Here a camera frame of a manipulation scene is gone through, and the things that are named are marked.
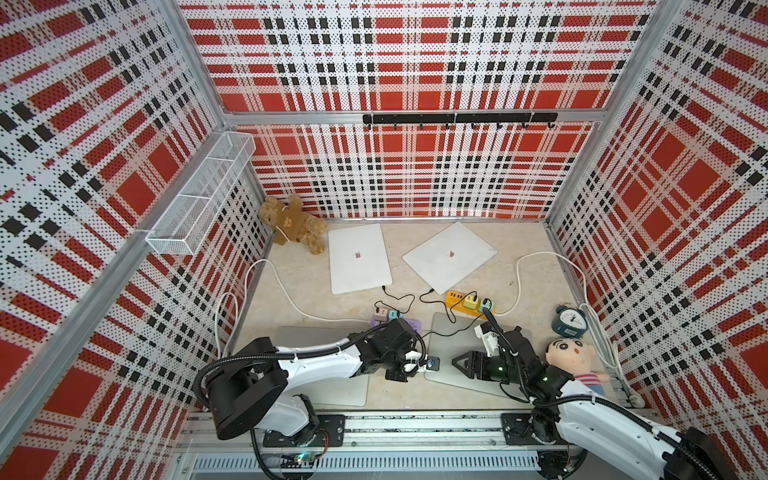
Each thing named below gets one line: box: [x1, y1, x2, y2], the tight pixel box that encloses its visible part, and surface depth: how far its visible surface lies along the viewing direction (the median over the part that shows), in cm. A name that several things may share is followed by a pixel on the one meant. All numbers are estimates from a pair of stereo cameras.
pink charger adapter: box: [373, 308, 388, 322], surface depth 89 cm
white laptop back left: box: [328, 223, 392, 295], surface depth 111 cm
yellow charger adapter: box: [462, 295, 479, 310], surface depth 92 cm
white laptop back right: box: [402, 222, 498, 295], surface depth 111 cm
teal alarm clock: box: [551, 305, 589, 339], surface depth 90 cm
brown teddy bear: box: [260, 194, 329, 255], surface depth 113 cm
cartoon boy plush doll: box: [546, 338, 610, 396], surface depth 80 cm
